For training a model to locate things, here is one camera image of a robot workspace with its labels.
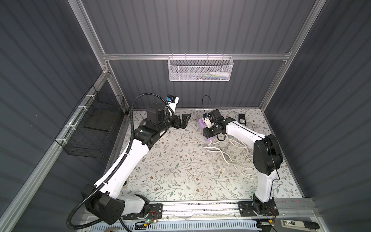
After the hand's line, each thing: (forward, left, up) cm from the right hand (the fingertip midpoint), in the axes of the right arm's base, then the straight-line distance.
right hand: (208, 132), depth 95 cm
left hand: (-8, +15, +27) cm, 32 cm away
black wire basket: (-13, +64, +19) cm, 68 cm away
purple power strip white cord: (+2, +4, +6) cm, 8 cm away
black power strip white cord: (+16, -27, -7) cm, 33 cm away
